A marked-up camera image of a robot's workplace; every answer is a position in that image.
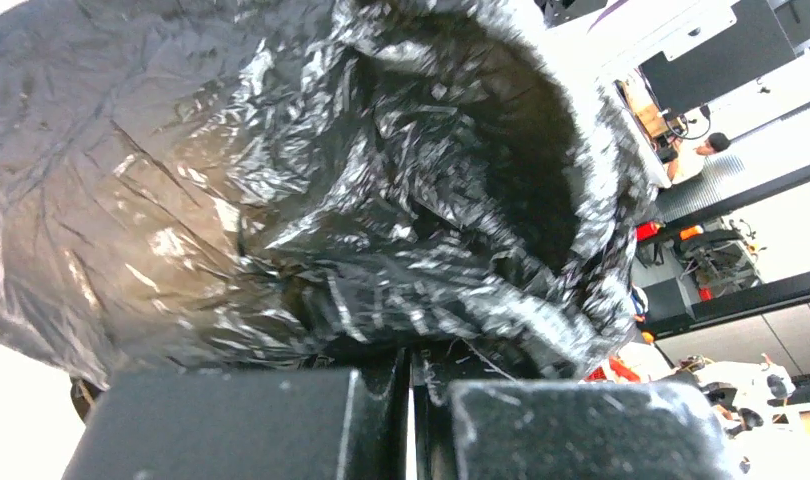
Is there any black trash bag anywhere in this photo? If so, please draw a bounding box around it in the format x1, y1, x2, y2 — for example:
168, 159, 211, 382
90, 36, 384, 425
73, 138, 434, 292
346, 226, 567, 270
0, 1, 655, 385

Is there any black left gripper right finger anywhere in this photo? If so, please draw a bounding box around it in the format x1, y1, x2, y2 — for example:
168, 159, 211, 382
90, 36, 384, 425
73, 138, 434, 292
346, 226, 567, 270
412, 344, 742, 479

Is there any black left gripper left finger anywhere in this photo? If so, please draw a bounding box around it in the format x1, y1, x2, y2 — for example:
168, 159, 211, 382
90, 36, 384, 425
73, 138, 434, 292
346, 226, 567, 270
64, 351, 409, 480

